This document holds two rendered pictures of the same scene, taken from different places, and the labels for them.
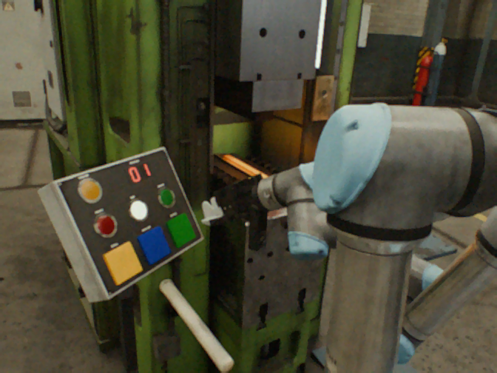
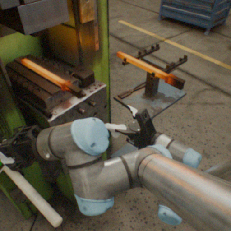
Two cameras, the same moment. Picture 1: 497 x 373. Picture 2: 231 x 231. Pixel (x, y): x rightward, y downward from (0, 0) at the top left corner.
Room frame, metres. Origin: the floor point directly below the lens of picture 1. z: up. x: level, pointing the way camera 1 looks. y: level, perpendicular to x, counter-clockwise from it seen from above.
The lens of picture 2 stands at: (0.50, -0.10, 1.56)
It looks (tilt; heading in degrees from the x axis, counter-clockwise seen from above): 43 degrees down; 346
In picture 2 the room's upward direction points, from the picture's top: straight up
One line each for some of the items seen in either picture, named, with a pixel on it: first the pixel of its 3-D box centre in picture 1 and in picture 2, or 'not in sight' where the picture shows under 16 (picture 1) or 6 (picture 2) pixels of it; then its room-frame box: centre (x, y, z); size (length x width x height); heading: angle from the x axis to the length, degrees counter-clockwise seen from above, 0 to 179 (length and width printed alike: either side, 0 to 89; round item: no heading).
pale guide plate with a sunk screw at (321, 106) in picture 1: (322, 98); (85, 3); (1.63, -0.25, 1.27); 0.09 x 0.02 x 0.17; 125
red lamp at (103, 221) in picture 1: (106, 225); not in sight; (0.82, 0.33, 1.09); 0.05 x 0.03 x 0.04; 125
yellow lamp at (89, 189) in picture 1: (89, 190); not in sight; (0.84, 0.37, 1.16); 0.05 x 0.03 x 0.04; 125
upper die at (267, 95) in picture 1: (243, 85); (16, 3); (1.51, 0.06, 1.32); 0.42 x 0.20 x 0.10; 35
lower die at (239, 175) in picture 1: (239, 178); (37, 78); (1.51, 0.06, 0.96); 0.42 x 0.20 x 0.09; 35
